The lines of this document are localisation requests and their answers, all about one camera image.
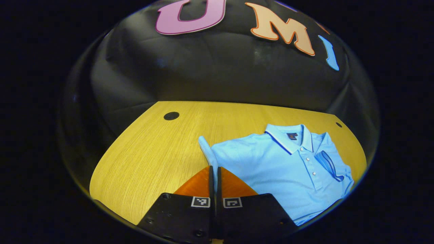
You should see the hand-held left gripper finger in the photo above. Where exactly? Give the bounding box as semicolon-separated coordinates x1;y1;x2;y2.
217;166;299;243
137;165;216;244

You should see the light blue polo T-shirt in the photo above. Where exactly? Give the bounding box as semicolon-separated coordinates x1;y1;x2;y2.
198;124;355;226

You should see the black backdrop cloth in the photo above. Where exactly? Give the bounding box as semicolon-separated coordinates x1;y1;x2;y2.
59;0;380;149

